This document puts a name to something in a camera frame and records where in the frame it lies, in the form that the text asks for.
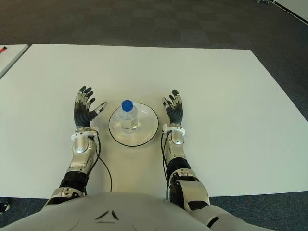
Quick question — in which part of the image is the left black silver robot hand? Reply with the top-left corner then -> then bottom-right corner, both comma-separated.
73,85 -> 108,132

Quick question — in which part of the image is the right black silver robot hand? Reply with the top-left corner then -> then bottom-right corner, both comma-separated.
161,89 -> 185,126

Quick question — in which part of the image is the clear water bottle blue cap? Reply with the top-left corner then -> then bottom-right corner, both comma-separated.
121,100 -> 139,132

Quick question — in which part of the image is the white plate black rim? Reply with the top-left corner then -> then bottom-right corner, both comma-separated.
108,102 -> 159,147

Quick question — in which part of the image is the grey robot torso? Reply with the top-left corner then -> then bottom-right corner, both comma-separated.
0,191 -> 253,231

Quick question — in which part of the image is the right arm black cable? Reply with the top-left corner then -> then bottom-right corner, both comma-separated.
160,131 -> 172,201

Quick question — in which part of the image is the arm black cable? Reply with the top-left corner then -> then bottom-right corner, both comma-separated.
84,136 -> 113,196
160,131 -> 172,201

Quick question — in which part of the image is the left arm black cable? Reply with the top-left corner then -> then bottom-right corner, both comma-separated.
84,136 -> 113,196

